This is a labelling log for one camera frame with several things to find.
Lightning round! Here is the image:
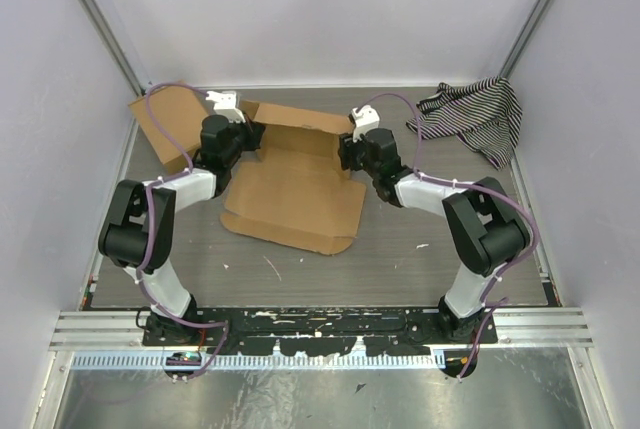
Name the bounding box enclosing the brown cardboard box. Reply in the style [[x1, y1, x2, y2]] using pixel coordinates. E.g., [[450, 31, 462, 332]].
[[128, 81, 210, 174], [220, 101, 367, 255]]

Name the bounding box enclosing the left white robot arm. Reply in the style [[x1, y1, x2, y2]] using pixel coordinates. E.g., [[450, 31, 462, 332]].
[[98, 115, 266, 346]]

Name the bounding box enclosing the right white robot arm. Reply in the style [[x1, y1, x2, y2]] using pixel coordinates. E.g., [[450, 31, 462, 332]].
[[338, 129, 531, 344]]

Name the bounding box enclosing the folded brown cardboard box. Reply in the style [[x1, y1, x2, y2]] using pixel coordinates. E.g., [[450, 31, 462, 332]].
[[128, 81, 210, 174]]

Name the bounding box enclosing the striped black white cloth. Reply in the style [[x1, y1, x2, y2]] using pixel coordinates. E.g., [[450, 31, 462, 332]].
[[406, 77, 523, 170]]

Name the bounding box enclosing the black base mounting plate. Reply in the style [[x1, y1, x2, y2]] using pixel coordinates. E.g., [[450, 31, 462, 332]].
[[140, 305, 499, 356]]

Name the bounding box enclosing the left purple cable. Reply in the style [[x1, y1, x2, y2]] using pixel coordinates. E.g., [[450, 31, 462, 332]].
[[132, 81, 242, 382]]

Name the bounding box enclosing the perforated cable duct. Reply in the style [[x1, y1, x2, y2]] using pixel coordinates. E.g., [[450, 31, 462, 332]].
[[70, 351, 445, 372]]

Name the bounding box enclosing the left aluminium corner post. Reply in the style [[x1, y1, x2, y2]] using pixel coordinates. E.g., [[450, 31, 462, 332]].
[[78, 0, 146, 96]]

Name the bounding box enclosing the aluminium corner post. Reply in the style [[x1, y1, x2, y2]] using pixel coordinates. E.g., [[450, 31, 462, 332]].
[[499, 0, 554, 79], [78, 0, 146, 96]]

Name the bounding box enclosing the aluminium front rail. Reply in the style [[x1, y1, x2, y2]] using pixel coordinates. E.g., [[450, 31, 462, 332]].
[[49, 307, 594, 351]]

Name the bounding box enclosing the right aluminium corner post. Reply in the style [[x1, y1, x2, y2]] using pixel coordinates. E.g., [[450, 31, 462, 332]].
[[499, 0, 554, 79]]

